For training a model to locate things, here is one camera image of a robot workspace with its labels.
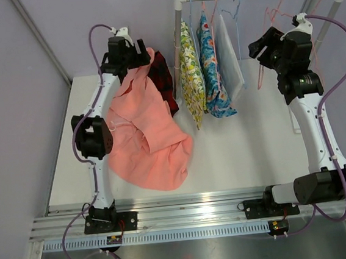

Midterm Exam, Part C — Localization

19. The red plaid skirt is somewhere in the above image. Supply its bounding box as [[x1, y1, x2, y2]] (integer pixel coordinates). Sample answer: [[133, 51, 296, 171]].
[[148, 51, 179, 116]]

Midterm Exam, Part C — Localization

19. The white skirt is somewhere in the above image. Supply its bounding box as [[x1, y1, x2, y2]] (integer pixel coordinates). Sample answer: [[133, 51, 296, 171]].
[[214, 15, 245, 102]]

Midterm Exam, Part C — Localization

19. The yellow lemon print skirt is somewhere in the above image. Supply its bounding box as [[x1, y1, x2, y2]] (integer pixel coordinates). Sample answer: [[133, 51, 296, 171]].
[[179, 21, 207, 129]]

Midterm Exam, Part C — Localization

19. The blue floral skirt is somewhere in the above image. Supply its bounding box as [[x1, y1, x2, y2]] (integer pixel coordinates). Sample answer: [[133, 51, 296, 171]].
[[196, 10, 237, 118]]

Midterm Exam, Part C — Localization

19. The pink skirt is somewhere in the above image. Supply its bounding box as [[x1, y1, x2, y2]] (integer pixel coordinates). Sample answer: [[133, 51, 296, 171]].
[[106, 65, 193, 191]]

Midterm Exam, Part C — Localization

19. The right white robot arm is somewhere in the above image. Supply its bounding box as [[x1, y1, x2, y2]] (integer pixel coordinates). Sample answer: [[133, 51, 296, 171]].
[[248, 22, 346, 216]]

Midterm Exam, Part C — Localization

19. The pink hanger rightmost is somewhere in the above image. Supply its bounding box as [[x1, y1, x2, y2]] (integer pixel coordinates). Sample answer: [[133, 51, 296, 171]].
[[306, 0, 324, 81]]

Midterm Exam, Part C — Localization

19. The pink hanger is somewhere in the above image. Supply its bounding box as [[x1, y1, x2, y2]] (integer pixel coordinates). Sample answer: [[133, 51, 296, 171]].
[[257, 0, 291, 90], [196, 0, 220, 87], [306, 0, 324, 81]]

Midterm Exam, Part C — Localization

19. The blue hanger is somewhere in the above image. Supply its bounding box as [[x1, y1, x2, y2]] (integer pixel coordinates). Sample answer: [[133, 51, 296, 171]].
[[222, 0, 248, 89], [185, 0, 201, 61]]

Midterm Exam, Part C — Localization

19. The blue hanger leftmost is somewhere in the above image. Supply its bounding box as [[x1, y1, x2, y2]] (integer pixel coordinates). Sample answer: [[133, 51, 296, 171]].
[[185, 0, 201, 61]]

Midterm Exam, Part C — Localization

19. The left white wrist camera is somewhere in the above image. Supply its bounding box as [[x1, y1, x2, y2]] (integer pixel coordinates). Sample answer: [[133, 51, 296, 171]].
[[110, 26, 134, 47]]

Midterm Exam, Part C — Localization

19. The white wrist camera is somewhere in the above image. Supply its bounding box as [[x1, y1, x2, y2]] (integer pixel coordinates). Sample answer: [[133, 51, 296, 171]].
[[110, 26, 134, 47], [280, 12, 313, 41]]

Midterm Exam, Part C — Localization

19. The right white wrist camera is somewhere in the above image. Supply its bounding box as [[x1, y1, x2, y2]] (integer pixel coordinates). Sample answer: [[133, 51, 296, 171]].
[[280, 12, 313, 41]]

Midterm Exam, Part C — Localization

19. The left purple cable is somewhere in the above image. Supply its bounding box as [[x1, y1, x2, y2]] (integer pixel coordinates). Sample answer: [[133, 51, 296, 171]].
[[41, 23, 137, 259]]

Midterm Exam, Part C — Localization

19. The purple cable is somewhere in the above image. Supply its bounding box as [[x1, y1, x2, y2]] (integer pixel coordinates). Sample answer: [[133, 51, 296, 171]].
[[41, 23, 137, 259], [294, 11, 346, 224]]

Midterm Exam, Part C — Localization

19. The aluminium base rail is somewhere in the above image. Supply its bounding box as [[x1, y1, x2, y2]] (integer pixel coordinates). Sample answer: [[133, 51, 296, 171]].
[[27, 177, 346, 245]]

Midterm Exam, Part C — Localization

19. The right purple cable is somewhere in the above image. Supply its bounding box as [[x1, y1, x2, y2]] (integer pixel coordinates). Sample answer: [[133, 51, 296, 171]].
[[294, 11, 346, 224]]

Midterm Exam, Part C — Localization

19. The white slotted cable duct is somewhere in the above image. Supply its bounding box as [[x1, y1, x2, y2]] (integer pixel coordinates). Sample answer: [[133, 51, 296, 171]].
[[42, 220, 271, 255]]

